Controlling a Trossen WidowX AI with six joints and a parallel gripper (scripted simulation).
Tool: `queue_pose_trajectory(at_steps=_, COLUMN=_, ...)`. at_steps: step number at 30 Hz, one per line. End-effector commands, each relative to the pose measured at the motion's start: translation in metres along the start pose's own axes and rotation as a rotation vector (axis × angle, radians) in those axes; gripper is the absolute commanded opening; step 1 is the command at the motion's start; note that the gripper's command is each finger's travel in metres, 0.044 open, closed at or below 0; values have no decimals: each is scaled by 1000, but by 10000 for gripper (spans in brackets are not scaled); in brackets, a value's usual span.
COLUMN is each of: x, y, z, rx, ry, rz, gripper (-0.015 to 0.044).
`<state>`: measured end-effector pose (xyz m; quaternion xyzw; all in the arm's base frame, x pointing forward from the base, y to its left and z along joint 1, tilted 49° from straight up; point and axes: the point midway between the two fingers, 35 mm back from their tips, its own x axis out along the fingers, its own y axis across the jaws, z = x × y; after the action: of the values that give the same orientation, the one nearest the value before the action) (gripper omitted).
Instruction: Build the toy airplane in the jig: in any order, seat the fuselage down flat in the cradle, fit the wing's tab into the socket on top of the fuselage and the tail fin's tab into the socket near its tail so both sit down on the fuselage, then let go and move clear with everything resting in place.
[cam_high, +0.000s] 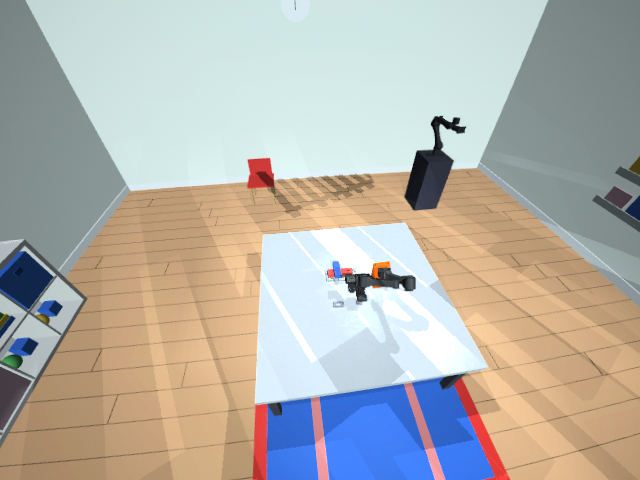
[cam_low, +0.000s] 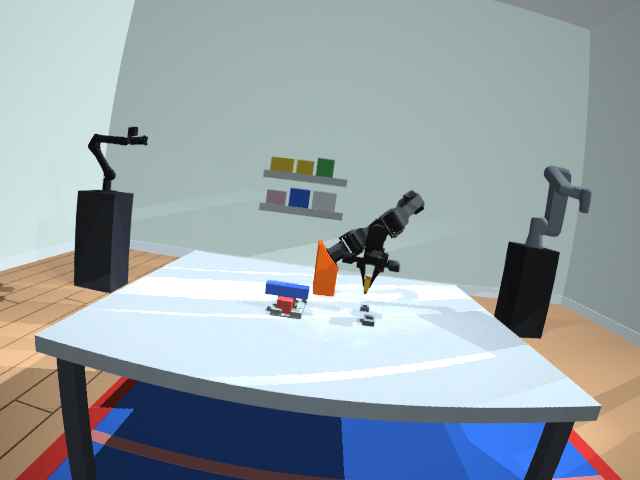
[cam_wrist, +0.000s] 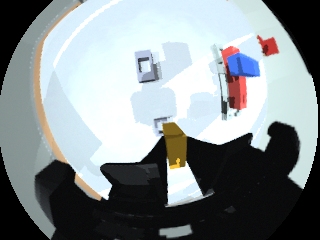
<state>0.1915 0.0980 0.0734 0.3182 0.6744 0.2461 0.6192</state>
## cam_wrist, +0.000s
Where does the blue bar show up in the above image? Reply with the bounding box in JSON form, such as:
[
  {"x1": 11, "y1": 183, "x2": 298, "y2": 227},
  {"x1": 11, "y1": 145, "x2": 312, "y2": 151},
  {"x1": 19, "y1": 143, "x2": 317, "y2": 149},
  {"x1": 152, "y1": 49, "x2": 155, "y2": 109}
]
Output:
[{"x1": 227, "y1": 52, "x2": 261, "y2": 77}]

